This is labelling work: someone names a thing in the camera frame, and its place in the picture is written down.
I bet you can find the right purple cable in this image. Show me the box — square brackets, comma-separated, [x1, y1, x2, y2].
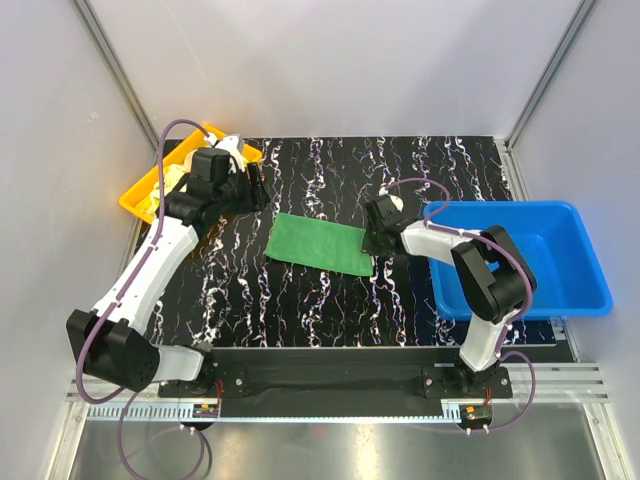
[379, 177, 539, 434]

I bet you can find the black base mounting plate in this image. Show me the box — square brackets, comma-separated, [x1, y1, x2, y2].
[159, 347, 513, 422]

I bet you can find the green microfibre towel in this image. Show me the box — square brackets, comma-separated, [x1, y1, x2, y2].
[265, 213, 374, 277]

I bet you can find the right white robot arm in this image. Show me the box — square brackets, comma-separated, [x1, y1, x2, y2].
[362, 194, 537, 397]

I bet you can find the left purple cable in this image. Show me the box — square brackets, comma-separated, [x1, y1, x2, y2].
[74, 118, 217, 478]

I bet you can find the aluminium frame rail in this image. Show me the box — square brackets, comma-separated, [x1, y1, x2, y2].
[88, 360, 608, 424]

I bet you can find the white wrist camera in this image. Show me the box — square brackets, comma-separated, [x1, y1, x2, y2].
[379, 186, 404, 212]
[204, 132, 246, 172]

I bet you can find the blue plastic bin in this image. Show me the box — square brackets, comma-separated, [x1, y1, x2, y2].
[433, 201, 613, 321]

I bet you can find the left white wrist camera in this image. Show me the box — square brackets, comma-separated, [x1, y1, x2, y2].
[204, 132, 246, 172]

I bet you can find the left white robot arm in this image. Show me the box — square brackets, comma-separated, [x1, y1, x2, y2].
[66, 136, 270, 396]

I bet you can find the yellow patterned towel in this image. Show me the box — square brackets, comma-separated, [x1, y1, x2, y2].
[137, 163, 191, 224]

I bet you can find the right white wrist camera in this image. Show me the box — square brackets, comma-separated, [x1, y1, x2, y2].
[379, 186, 404, 212]

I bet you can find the purple cable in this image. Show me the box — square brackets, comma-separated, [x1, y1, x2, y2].
[379, 177, 539, 434]
[74, 118, 217, 478]

